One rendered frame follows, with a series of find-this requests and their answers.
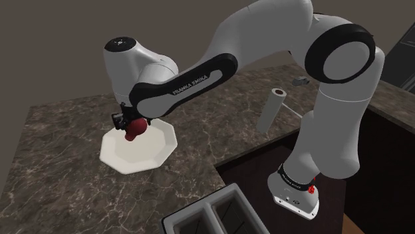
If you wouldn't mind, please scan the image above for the dark red pear-shaped object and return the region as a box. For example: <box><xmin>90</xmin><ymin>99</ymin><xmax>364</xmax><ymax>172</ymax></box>
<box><xmin>124</xmin><ymin>118</ymin><xmax>148</xmax><ymax>142</ymax></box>

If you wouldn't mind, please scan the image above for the white octagonal plate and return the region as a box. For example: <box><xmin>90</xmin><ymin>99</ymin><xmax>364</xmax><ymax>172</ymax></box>
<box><xmin>98</xmin><ymin>118</ymin><xmax>178</xmax><ymax>176</ymax></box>

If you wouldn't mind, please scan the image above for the grey two-slot toaster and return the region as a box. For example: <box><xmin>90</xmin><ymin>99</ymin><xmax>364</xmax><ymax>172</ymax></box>
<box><xmin>161</xmin><ymin>183</ymin><xmax>271</xmax><ymax>234</ymax></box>

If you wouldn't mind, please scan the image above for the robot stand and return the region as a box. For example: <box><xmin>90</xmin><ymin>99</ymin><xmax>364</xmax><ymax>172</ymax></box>
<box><xmin>214</xmin><ymin>129</ymin><xmax>347</xmax><ymax>234</ymax></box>

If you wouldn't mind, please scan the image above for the grey paper towel roll holder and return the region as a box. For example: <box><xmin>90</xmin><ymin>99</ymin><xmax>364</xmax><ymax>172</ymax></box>
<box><xmin>256</xmin><ymin>88</ymin><xmax>304</xmax><ymax>134</ymax></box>

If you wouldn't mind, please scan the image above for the small grey angular object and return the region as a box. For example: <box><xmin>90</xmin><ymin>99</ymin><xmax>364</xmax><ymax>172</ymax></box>
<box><xmin>291</xmin><ymin>76</ymin><xmax>310</xmax><ymax>87</ymax></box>

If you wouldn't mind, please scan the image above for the dark wall appliance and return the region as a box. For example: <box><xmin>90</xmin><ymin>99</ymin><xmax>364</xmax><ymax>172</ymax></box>
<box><xmin>380</xmin><ymin>23</ymin><xmax>415</xmax><ymax>96</ymax></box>

